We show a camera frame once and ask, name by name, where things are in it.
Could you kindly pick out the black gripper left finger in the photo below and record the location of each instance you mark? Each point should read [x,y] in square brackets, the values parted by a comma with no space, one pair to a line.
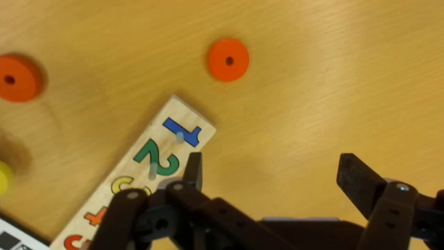
[184,222]

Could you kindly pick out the black white marker board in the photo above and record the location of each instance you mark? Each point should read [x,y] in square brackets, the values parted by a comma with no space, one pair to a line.
[15,238]

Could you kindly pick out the yellow disc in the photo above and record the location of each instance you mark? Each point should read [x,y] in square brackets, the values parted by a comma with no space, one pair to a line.
[2,178]

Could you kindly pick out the orange disc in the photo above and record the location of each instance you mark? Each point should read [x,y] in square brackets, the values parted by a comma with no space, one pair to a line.
[22,88]
[237,50]

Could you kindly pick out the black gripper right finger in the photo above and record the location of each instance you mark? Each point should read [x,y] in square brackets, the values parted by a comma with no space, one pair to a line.
[402,217]

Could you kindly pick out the wooden number peg board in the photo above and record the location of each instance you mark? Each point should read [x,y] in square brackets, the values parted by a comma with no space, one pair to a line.
[138,134]

